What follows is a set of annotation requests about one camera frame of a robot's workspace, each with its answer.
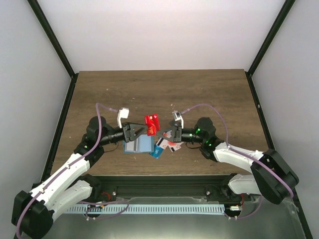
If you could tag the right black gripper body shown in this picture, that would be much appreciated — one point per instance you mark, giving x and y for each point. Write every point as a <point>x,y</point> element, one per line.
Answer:
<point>178,129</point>

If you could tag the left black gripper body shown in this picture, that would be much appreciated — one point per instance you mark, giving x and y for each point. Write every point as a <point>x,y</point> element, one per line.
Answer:
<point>126,127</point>

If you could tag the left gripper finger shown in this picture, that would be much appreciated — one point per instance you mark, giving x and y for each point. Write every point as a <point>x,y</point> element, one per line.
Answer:
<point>137,125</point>
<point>136,133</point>

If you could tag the teal leather card holder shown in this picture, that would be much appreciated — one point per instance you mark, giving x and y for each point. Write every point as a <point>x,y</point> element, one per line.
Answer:
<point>143,144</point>

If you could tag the dark red credit card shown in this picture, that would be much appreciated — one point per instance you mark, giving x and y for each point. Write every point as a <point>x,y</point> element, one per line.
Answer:
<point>152,122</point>

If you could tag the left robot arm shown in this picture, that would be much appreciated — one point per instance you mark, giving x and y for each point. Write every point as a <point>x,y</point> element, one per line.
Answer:
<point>35,212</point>

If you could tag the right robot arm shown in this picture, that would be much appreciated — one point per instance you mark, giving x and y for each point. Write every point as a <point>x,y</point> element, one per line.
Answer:
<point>268,174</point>

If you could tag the white card with red circle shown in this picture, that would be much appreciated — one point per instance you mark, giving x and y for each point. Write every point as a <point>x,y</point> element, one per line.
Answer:
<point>173,143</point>

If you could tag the white card with black stripe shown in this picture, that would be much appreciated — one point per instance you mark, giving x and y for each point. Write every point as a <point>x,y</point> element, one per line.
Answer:
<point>162,143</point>

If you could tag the blue credit card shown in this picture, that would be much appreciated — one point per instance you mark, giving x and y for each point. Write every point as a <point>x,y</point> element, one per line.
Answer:
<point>156,153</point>

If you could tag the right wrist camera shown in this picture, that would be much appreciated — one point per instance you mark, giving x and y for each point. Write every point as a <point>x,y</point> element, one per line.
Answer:
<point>178,119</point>

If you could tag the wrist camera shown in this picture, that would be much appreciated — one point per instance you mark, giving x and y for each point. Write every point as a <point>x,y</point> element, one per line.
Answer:
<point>178,119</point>
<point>123,113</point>

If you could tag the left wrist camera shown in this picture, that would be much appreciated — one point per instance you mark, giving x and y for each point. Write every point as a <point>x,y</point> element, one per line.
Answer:
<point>123,113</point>

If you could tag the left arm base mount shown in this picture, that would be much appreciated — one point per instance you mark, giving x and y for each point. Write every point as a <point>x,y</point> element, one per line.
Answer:
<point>104,196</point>

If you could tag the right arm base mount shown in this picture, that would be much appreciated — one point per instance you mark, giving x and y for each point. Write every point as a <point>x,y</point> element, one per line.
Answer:
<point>222,195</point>

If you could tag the light blue slotted cable duct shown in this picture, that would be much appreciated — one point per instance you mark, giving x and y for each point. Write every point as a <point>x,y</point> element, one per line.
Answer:
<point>143,209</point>

